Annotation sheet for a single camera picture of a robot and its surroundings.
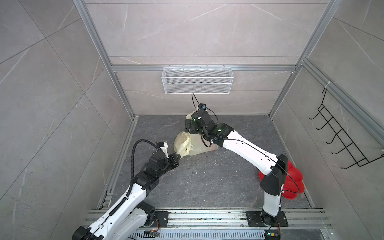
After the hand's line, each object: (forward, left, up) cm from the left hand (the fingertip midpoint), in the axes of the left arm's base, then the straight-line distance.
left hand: (181, 152), depth 78 cm
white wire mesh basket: (+49, -11, +12) cm, 52 cm away
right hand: (+13, -6, +10) cm, 17 cm away
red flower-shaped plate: (-13, -65, -17) cm, 68 cm away
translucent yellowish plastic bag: (+1, -3, +6) cm, 7 cm away
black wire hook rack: (-15, -73, +16) cm, 76 cm away
